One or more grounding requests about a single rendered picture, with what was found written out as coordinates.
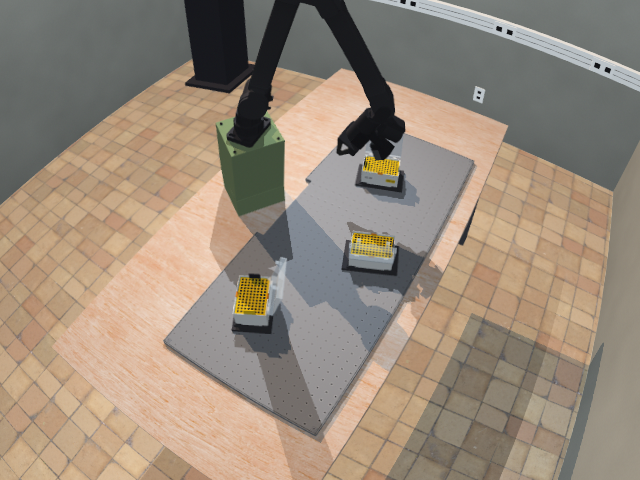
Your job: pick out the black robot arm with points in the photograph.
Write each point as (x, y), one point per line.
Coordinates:
(247, 131)

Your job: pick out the yellow tip rack with black holes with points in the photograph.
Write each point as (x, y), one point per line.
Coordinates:
(385, 167)
(373, 239)

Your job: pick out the yellow plate with black holes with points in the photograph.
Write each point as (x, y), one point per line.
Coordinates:
(252, 294)

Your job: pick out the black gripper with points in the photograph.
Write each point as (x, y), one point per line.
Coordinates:
(346, 136)

